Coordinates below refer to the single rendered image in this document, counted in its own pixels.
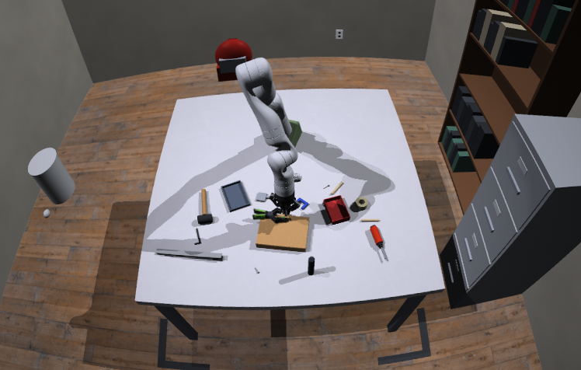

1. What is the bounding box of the brown wooden bench board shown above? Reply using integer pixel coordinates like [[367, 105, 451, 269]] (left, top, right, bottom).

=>
[[256, 216, 309, 252]]

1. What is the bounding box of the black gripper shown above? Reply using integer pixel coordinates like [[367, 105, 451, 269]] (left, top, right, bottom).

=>
[[269, 191, 301, 215]]

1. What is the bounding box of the red open tray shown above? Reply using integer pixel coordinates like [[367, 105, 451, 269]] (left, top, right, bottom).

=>
[[323, 195, 350, 225]]

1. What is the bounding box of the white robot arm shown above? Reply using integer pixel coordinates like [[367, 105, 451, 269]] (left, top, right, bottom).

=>
[[235, 58, 302, 197]]

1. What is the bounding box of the grey flat bar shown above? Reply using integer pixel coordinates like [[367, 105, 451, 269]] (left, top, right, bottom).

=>
[[156, 249, 223, 261]]

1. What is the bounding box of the red-handled screwdriver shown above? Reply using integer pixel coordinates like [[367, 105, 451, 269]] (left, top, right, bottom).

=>
[[370, 225, 387, 260]]

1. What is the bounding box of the black cylinder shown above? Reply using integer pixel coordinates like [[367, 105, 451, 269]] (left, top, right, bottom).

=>
[[308, 257, 315, 275]]

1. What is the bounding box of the black mallet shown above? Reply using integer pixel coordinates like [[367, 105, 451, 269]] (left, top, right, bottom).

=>
[[197, 189, 213, 224]]

